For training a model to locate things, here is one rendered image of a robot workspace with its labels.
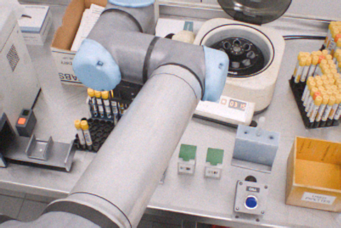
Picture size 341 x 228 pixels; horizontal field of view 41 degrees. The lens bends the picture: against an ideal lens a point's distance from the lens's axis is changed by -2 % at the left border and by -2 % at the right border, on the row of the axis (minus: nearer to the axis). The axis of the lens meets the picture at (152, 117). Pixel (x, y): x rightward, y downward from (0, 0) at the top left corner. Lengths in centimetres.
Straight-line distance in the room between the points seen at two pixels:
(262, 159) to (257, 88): 18
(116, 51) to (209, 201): 56
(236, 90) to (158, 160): 72
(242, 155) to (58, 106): 52
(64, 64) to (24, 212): 103
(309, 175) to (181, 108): 67
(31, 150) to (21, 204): 103
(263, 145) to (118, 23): 54
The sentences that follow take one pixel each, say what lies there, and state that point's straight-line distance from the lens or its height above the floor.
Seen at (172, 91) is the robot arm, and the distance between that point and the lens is 57.
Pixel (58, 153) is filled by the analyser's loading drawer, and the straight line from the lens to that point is 118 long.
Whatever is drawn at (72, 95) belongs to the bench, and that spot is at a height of 87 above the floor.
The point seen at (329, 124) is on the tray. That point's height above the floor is 89.
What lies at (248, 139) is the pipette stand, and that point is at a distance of 110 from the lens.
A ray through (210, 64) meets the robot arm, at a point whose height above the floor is 141.
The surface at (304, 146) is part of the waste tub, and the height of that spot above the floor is 94.
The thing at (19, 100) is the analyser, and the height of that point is 96.
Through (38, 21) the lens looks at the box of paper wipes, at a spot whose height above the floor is 93.
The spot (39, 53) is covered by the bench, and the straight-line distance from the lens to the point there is 147.
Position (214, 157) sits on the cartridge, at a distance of 110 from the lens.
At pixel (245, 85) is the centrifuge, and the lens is 118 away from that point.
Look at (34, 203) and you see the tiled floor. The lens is 218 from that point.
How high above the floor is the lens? 188
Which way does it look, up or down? 53 degrees down
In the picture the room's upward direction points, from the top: 4 degrees counter-clockwise
